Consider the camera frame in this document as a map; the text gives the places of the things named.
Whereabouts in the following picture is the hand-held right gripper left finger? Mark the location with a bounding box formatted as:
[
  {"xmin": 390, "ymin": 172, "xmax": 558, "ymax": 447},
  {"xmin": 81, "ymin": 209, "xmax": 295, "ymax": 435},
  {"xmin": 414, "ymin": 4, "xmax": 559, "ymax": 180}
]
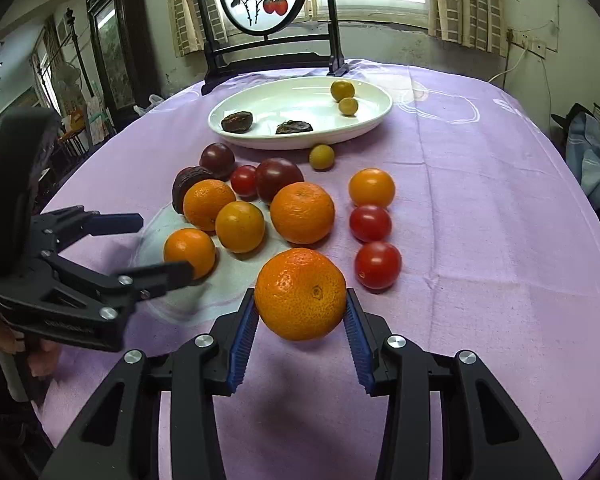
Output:
[{"xmin": 40, "ymin": 287, "xmax": 261, "ymax": 480}]

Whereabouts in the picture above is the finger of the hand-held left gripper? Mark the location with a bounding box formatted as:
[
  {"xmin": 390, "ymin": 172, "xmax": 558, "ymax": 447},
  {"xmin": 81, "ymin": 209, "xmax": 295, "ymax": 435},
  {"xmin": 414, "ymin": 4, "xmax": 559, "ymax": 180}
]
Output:
[
  {"xmin": 32, "ymin": 205, "xmax": 145, "ymax": 257},
  {"xmin": 0, "ymin": 252, "xmax": 196, "ymax": 322}
]

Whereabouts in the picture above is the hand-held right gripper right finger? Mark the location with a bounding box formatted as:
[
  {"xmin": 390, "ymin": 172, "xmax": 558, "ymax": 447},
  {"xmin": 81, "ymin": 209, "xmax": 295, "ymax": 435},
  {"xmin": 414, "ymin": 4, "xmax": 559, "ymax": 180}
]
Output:
[{"xmin": 344, "ymin": 287, "xmax": 563, "ymax": 480}]

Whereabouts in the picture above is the orange tomato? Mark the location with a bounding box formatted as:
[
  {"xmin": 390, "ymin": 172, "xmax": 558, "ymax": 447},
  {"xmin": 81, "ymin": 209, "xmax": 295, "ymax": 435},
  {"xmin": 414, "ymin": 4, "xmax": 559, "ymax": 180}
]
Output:
[
  {"xmin": 348, "ymin": 168, "xmax": 396, "ymax": 209},
  {"xmin": 215, "ymin": 201, "xmax": 266, "ymax": 254},
  {"xmin": 163, "ymin": 228, "xmax": 216, "ymax": 281}
]

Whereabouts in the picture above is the mandarin orange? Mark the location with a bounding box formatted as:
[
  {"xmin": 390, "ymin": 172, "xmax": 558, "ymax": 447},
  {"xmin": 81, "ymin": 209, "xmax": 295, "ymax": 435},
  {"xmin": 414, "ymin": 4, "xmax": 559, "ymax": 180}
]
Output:
[
  {"xmin": 270, "ymin": 181, "xmax": 336, "ymax": 245},
  {"xmin": 254, "ymin": 247, "xmax": 348, "ymax": 342},
  {"xmin": 182, "ymin": 179, "xmax": 237, "ymax": 232}
]

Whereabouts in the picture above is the dark passion fruit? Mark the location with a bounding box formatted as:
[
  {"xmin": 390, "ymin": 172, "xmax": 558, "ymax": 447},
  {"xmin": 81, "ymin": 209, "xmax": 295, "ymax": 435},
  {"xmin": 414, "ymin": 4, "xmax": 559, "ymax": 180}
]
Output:
[
  {"xmin": 221, "ymin": 111, "xmax": 254, "ymax": 134},
  {"xmin": 172, "ymin": 166, "xmax": 216, "ymax": 216},
  {"xmin": 275, "ymin": 120, "xmax": 315, "ymax": 136}
]

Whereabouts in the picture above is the small dark purple tomato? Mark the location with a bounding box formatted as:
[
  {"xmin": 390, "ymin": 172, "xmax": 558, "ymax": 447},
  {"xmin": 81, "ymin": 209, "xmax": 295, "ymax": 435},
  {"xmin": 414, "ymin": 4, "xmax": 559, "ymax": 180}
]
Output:
[{"xmin": 199, "ymin": 142, "xmax": 237, "ymax": 181}]

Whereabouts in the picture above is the small red tomato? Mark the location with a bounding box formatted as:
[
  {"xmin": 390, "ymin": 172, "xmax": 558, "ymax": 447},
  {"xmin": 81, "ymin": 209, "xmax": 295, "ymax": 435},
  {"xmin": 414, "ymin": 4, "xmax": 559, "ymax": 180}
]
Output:
[{"xmin": 230, "ymin": 165, "xmax": 259, "ymax": 199}]

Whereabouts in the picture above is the large dark purple tomato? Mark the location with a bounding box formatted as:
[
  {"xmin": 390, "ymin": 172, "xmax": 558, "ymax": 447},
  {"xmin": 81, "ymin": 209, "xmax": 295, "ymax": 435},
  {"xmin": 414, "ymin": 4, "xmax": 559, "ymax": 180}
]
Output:
[{"xmin": 254, "ymin": 157, "xmax": 305, "ymax": 205}]

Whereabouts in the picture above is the white oval plate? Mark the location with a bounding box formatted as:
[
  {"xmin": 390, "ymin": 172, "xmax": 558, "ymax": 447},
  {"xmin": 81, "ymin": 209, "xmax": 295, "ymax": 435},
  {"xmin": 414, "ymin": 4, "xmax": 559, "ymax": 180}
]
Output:
[{"xmin": 207, "ymin": 76, "xmax": 394, "ymax": 151}]

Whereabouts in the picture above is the person's left hand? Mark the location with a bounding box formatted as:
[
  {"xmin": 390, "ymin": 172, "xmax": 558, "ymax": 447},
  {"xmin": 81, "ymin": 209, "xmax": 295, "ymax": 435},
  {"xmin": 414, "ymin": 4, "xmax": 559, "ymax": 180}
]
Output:
[{"xmin": 0, "ymin": 317, "xmax": 63, "ymax": 381}]

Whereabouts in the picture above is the white plastic bag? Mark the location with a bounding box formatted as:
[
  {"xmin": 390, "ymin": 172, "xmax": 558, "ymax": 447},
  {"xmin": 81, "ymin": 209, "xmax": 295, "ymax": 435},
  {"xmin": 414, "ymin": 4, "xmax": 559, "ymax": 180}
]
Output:
[{"xmin": 132, "ymin": 94, "xmax": 166, "ymax": 118}]

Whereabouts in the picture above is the purple tablecloth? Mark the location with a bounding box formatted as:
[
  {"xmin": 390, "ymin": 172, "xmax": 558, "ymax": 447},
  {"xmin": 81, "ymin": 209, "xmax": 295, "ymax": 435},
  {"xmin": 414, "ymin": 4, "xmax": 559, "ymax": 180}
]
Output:
[{"xmin": 30, "ymin": 57, "xmax": 600, "ymax": 480}]

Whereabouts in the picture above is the dark wooden cabinet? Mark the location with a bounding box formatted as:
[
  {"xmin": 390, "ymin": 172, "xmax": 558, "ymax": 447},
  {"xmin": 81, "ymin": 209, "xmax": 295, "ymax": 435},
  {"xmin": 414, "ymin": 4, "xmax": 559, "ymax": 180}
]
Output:
[{"xmin": 85, "ymin": 0, "xmax": 168, "ymax": 126}]

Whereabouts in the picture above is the checked beige curtain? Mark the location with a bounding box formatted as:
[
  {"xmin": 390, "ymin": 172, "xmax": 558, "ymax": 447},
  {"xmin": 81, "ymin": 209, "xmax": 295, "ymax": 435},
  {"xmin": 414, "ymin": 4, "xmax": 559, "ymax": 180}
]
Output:
[
  {"xmin": 162, "ymin": 0, "xmax": 231, "ymax": 58},
  {"xmin": 425, "ymin": 0, "xmax": 508, "ymax": 58}
]

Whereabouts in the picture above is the yellow-green tomato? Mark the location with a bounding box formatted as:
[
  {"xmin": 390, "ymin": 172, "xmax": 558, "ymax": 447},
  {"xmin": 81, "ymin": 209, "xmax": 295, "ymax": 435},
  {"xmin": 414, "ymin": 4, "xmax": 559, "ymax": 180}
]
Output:
[{"xmin": 330, "ymin": 79, "xmax": 356, "ymax": 102}]

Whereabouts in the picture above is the blue clothing pile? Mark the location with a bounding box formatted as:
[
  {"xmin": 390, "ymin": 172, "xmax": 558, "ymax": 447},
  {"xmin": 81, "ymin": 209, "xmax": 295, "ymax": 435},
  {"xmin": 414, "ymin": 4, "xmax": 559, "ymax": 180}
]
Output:
[{"xmin": 565, "ymin": 110, "xmax": 600, "ymax": 211}]

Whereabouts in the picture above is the black bag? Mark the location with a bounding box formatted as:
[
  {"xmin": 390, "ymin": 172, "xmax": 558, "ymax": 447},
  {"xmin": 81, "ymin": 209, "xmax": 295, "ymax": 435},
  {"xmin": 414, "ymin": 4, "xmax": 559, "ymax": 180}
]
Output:
[{"xmin": 550, "ymin": 102, "xmax": 591, "ymax": 136}]

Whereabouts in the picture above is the white power cable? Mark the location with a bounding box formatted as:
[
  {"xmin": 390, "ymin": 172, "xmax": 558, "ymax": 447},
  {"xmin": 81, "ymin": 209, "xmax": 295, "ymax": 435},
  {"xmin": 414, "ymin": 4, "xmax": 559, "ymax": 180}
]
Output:
[{"xmin": 487, "ymin": 47, "xmax": 526, "ymax": 86}]

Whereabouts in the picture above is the wall power outlet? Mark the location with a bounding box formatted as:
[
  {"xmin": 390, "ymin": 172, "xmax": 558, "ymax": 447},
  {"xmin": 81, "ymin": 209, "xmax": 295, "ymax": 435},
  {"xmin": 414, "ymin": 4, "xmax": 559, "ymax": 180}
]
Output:
[{"xmin": 507, "ymin": 30, "xmax": 548, "ymax": 56}]

